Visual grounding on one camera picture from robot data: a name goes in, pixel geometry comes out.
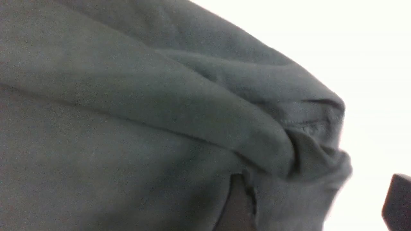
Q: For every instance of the dark gray long-sleeve top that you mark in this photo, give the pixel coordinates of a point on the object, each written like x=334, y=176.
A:
x=132, y=115

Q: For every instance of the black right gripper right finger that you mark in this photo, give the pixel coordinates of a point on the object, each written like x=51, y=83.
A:
x=396, y=211

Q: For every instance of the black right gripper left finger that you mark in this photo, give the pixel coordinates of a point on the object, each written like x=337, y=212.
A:
x=236, y=213

